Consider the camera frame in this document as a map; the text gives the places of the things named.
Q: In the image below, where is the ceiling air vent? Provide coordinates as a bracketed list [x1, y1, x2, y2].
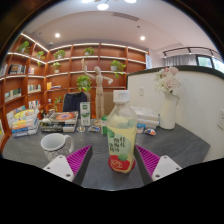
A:
[112, 11, 140, 22]

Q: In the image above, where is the clear drink bottle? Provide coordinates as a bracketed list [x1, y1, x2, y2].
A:
[105, 89, 138, 174]

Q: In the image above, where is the white vase with pale flowers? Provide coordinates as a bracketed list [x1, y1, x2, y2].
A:
[153, 65, 181, 130]

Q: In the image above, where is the white desk partition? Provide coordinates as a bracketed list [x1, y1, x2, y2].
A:
[126, 65, 224, 163]

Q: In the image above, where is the wooden shelf unit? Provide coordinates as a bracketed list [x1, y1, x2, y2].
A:
[0, 32, 149, 148]

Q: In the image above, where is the small orange and blue ornament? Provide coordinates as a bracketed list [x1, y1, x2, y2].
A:
[143, 128, 157, 137]

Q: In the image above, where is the branching globe ceiling lamp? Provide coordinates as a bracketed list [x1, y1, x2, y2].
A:
[80, 0, 138, 11]

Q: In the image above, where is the window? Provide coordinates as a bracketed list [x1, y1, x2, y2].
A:
[196, 54, 224, 73]

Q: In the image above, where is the white mug with triangle pattern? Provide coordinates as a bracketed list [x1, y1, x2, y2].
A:
[40, 133, 75, 163]

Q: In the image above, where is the dark office chair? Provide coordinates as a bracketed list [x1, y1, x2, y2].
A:
[62, 91, 90, 113]

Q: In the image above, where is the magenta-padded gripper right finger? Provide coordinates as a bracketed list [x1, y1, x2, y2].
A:
[133, 144, 183, 186]

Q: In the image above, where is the short green box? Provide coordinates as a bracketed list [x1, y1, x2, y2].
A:
[100, 114, 111, 136]

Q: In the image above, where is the wooden artist mannequin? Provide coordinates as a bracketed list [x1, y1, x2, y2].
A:
[80, 59, 114, 123]

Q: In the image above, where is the beige chair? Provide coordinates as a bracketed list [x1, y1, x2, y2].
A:
[99, 91, 116, 119]

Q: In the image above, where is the stack of dark books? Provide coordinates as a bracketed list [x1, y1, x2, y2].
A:
[39, 110, 80, 133]

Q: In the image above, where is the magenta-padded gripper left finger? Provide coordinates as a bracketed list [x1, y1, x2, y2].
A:
[42, 144, 94, 186]

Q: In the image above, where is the tall green and white carton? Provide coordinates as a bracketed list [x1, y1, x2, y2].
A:
[79, 101, 92, 127]

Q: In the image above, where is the white curtain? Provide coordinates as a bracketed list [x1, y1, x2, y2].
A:
[163, 54, 198, 67]

